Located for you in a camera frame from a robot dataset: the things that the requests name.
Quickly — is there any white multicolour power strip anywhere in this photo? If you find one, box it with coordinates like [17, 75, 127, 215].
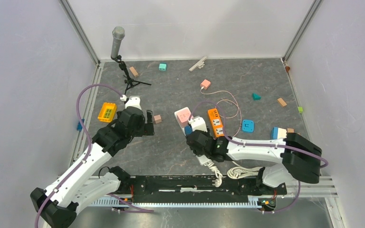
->
[187, 116, 214, 166]

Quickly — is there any blue cube socket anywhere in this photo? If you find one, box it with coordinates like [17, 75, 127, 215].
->
[184, 125, 192, 136]

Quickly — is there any pink cube socket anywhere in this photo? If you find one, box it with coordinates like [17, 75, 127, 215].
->
[174, 107, 191, 128]

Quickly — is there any light blue adapter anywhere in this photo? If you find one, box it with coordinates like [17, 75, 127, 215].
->
[241, 119, 255, 133]

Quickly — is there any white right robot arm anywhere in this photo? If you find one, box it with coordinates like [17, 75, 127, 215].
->
[186, 130, 327, 194]

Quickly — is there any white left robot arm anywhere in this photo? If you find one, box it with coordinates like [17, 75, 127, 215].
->
[30, 106, 154, 228]

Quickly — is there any small mauve cube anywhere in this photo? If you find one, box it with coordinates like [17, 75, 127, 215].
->
[154, 115, 162, 124]

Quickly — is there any orange power strip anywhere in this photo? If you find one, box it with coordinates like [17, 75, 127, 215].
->
[207, 108, 224, 138]

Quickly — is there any yellow toy crate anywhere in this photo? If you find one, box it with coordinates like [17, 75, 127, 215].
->
[98, 102, 117, 123]

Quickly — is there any black tripod mic stand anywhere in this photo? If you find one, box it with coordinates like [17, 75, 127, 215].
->
[111, 55, 152, 95]

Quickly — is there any tan wooden block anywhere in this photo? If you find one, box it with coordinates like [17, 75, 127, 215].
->
[129, 66, 139, 77]

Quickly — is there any teal cube block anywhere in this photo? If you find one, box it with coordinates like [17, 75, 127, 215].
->
[158, 63, 167, 71]

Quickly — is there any small pink charger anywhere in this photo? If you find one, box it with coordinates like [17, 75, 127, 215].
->
[200, 79, 211, 90]

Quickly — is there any teal triangle block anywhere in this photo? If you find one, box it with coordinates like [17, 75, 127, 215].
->
[252, 93, 261, 101]

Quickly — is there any grey microphone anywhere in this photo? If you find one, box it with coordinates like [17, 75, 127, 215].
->
[110, 26, 125, 59]

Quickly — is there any tan block right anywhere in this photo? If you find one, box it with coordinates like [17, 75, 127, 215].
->
[277, 97, 287, 107]

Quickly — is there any white strip plug cable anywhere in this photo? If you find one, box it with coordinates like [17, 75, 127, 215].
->
[207, 160, 224, 189]

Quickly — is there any coiled white cable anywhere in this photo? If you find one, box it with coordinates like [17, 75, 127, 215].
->
[226, 161, 267, 180]

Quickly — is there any blue clip on rail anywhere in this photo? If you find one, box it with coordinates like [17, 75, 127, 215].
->
[77, 119, 84, 132]

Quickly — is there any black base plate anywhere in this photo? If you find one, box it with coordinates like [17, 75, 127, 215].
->
[113, 175, 287, 203]

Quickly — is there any white plastic bracket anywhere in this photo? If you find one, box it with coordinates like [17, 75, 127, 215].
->
[189, 56, 208, 72]

